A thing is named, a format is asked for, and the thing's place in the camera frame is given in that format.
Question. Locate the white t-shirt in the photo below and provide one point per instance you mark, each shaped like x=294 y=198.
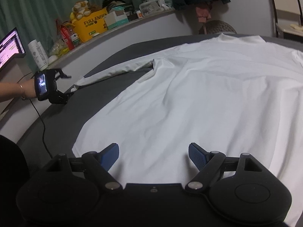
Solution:
x=226 y=94

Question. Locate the pink hanging cloth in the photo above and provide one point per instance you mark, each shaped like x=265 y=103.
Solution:
x=203 y=12

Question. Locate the yellow-green plastic bag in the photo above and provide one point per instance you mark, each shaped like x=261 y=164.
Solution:
x=59 y=49

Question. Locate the white curved headboard ledge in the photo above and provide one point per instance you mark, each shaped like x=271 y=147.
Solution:
x=80 y=61

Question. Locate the white paper roll pack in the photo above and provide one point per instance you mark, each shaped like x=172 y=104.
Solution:
x=39 y=55

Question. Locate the cream dining chair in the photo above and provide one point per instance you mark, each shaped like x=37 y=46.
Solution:
x=287 y=12

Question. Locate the teal and white box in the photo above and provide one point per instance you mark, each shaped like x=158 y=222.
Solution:
x=117 y=17

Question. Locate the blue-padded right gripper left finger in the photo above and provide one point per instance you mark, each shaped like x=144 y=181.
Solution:
x=97 y=165

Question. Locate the yellowish cloth on chair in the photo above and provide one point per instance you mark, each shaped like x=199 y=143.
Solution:
x=296 y=27

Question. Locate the person's left hand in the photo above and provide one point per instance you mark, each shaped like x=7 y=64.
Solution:
x=28 y=89

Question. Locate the clear plastic container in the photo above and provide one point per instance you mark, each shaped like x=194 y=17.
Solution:
x=151 y=7

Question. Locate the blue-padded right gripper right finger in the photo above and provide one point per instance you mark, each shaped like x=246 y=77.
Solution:
x=209 y=166

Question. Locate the yellow cardboard box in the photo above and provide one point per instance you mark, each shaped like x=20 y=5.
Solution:
x=87 y=27

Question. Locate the plush toy monkey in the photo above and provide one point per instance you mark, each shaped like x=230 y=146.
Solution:
x=79 y=10

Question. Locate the woven laundry basket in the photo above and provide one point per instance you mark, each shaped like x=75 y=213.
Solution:
x=216 y=27

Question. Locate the red snack package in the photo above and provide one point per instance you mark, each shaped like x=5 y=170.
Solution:
x=66 y=33

